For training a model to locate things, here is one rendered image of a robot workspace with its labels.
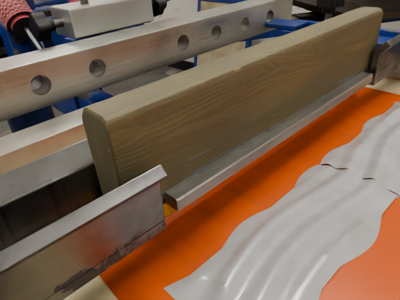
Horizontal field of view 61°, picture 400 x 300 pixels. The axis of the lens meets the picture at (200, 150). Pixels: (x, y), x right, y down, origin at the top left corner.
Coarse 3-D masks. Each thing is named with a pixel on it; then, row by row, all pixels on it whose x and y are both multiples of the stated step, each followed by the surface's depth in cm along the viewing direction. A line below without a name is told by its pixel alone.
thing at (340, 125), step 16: (352, 96) 43; (368, 96) 43; (384, 96) 43; (336, 112) 40; (352, 112) 39; (368, 112) 39; (384, 112) 39; (304, 128) 37; (320, 128) 37; (336, 128) 37; (352, 128) 36; (288, 144) 34; (304, 144) 34; (320, 144) 34; (336, 144) 34; (320, 160) 32
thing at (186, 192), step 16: (352, 80) 37; (368, 80) 38; (336, 96) 34; (304, 112) 31; (320, 112) 32; (272, 128) 29; (288, 128) 29; (256, 144) 27; (272, 144) 28; (224, 160) 25; (240, 160) 25; (192, 176) 24; (208, 176) 24; (224, 176) 25; (176, 192) 22; (192, 192) 23; (176, 208) 22
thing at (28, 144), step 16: (80, 112) 36; (32, 128) 33; (48, 128) 33; (64, 128) 33; (80, 128) 34; (0, 144) 31; (16, 144) 31; (32, 144) 31; (48, 144) 32; (64, 144) 33; (0, 160) 29; (16, 160) 30; (32, 160) 31
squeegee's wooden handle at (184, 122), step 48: (288, 48) 27; (336, 48) 33; (144, 96) 20; (192, 96) 21; (240, 96) 25; (288, 96) 30; (96, 144) 20; (144, 144) 20; (192, 144) 23; (240, 144) 27
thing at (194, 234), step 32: (256, 160) 32; (288, 160) 32; (224, 192) 28; (256, 192) 28; (192, 224) 25; (224, 224) 25; (384, 224) 24; (128, 256) 23; (160, 256) 23; (192, 256) 23; (384, 256) 22; (128, 288) 21; (160, 288) 21; (352, 288) 20; (384, 288) 20
